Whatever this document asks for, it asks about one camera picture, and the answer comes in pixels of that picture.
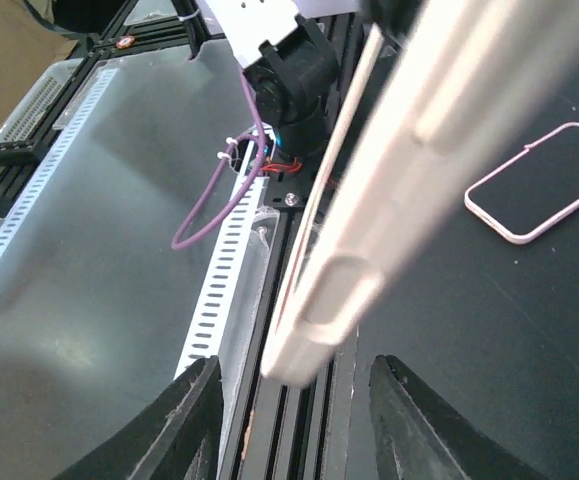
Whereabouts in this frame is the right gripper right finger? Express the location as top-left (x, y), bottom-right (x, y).
top-left (369, 355), bottom-right (545, 479)

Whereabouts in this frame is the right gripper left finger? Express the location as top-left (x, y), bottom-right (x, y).
top-left (57, 356), bottom-right (223, 480)

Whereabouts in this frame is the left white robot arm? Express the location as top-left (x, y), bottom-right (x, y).
top-left (197, 1), bottom-right (364, 170)

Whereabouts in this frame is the phone in pink case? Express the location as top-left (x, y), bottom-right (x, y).
top-left (463, 122), bottom-right (579, 245)

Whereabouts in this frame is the white slotted cable duct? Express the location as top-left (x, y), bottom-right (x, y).
top-left (0, 62), bottom-right (262, 384)

